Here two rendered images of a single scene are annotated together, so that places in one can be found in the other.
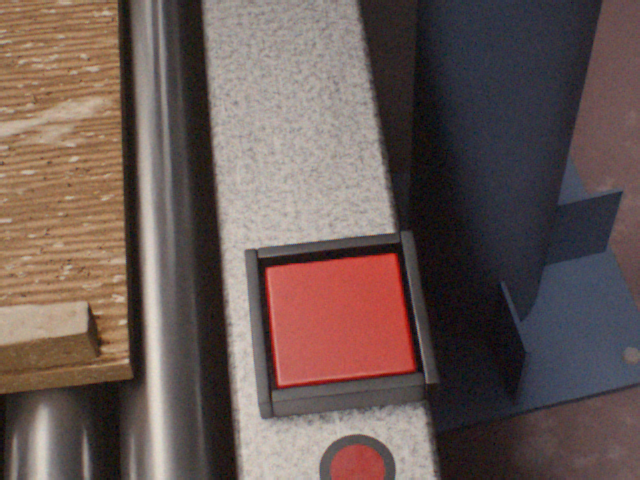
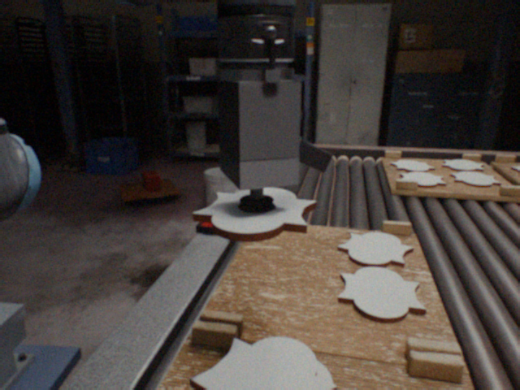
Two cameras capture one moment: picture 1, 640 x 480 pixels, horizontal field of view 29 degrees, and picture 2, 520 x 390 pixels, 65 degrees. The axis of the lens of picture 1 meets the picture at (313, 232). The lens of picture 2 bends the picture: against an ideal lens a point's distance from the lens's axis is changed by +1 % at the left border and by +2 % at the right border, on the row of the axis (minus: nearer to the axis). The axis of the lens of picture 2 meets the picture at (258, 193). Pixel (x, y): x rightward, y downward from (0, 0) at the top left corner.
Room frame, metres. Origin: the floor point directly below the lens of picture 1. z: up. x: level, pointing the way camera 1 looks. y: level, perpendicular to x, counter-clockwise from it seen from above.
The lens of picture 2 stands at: (1.07, 0.31, 1.29)
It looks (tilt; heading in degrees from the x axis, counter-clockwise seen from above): 18 degrees down; 195
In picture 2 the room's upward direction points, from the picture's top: straight up
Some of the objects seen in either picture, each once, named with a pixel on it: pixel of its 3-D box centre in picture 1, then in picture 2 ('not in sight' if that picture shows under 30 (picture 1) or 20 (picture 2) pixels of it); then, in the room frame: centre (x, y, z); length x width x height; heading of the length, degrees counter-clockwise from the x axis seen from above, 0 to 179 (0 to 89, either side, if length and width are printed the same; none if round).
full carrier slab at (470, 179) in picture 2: not in sight; (442, 171); (-0.30, 0.56, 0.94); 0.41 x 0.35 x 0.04; 2
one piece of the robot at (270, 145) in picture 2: not in sight; (277, 123); (0.65, 0.22, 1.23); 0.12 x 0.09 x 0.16; 124
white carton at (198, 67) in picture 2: not in sight; (206, 67); (-4.00, -1.71, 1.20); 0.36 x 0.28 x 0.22; 88
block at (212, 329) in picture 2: not in sight; (214, 334); (0.66, 0.14, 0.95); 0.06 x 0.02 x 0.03; 93
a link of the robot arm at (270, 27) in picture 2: not in sight; (257, 44); (0.66, 0.20, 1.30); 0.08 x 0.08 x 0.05
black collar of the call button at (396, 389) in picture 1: (338, 322); (216, 224); (0.26, -0.01, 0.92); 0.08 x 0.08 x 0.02; 2
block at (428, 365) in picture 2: not in sight; (435, 366); (0.65, 0.41, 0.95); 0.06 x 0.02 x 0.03; 93
